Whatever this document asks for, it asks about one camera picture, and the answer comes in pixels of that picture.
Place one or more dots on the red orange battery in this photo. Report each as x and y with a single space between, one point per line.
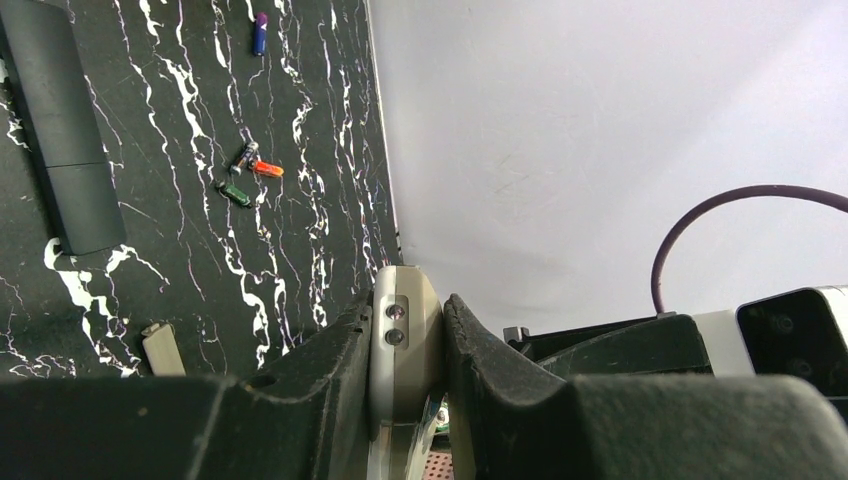
266 169

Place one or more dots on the beige battery cover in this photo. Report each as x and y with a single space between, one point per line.
161 350

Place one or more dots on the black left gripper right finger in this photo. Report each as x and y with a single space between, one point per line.
511 419

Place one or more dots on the beige remote control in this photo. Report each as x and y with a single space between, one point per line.
406 364

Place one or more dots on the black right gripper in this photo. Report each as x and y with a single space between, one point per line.
669 343

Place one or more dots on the black cylindrical remote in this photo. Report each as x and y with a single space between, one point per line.
52 98

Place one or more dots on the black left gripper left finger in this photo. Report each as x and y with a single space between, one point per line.
302 417

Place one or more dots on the dark green battery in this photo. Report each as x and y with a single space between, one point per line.
234 194

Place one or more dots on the blue purple battery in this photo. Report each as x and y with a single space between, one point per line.
259 45

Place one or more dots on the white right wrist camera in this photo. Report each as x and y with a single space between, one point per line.
801 333

